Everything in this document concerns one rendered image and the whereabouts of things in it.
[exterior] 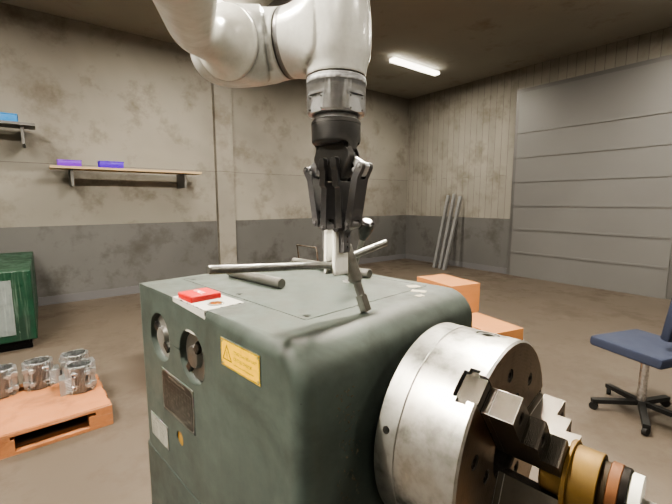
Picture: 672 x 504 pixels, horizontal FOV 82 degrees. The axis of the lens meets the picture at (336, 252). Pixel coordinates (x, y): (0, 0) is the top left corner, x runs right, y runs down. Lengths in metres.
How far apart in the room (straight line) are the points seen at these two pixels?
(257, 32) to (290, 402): 0.51
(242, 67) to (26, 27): 6.42
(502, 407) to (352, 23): 0.54
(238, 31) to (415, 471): 0.63
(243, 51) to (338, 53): 0.13
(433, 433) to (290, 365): 0.20
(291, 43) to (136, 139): 6.25
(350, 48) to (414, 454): 0.55
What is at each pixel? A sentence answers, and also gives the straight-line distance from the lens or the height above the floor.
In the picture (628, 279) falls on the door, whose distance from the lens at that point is 7.60.
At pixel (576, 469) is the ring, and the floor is 1.11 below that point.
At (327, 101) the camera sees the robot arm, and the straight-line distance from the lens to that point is 0.58.
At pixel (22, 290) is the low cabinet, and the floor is 0.59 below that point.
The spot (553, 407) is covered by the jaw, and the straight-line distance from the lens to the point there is 0.74.
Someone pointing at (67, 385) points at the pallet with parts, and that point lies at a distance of 3.29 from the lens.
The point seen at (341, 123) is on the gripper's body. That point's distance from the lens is 0.58.
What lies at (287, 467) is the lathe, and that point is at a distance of 0.59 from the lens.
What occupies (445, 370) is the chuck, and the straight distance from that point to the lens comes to 0.57.
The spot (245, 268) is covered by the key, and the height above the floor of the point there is 1.35.
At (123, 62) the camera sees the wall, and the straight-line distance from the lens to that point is 7.02.
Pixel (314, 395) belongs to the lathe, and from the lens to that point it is 0.53.
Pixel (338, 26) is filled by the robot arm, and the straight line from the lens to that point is 0.60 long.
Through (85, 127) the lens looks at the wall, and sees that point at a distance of 6.74.
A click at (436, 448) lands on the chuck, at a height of 1.13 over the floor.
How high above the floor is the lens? 1.44
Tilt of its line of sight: 8 degrees down
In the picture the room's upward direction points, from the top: straight up
